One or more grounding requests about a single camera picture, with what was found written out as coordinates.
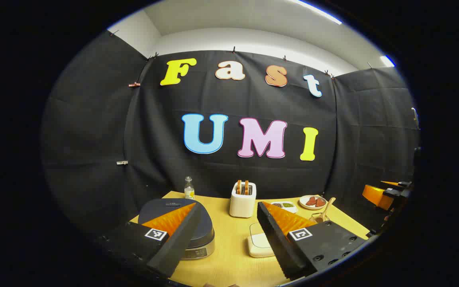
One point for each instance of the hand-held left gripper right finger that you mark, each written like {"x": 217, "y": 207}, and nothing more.
{"x": 273, "y": 239}

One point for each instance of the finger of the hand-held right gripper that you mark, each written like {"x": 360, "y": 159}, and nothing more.
{"x": 375, "y": 195}
{"x": 391, "y": 183}

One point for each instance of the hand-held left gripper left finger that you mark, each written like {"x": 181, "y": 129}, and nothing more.
{"x": 181, "y": 235}

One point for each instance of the clear box of white rice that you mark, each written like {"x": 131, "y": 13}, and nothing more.
{"x": 258, "y": 241}

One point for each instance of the grey rice cooker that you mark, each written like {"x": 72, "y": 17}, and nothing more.
{"x": 203, "y": 235}

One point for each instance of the wooden spoon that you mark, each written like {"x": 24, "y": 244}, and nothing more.
{"x": 328, "y": 205}

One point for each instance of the white divided bean dish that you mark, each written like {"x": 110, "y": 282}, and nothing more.
{"x": 285, "y": 205}

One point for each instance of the small glass bottle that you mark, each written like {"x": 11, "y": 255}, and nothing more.
{"x": 189, "y": 190}

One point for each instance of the white toaster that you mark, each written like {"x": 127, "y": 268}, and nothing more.
{"x": 242, "y": 205}

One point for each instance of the white round plate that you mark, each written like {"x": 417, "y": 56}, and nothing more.
{"x": 303, "y": 204}

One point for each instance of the red meat piece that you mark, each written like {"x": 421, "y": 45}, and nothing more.
{"x": 311, "y": 201}
{"x": 320, "y": 202}

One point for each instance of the toasted bread slice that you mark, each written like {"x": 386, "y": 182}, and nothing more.
{"x": 238, "y": 187}
{"x": 246, "y": 187}

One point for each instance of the ceiling light strip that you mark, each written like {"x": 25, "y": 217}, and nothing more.
{"x": 319, "y": 12}
{"x": 387, "y": 61}

